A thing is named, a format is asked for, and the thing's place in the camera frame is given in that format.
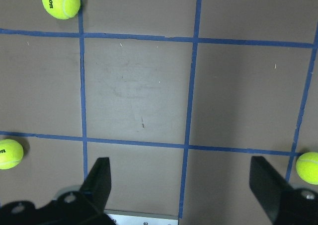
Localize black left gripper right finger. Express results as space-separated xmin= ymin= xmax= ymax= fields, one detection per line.
xmin=249 ymin=156 xmax=293 ymax=224

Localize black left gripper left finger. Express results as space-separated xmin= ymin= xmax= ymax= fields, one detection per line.
xmin=79 ymin=157 xmax=111 ymax=213

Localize yellow Head tennis ball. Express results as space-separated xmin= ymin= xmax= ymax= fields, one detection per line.
xmin=296 ymin=152 xmax=318 ymax=185

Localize Wilson 3 tennis ball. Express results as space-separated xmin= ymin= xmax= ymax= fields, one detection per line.
xmin=42 ymin=0 xmax=81 ymax=20

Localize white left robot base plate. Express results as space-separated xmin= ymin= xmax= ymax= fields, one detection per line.
xmin=104 ymin=210 xmax=179 ymax=225

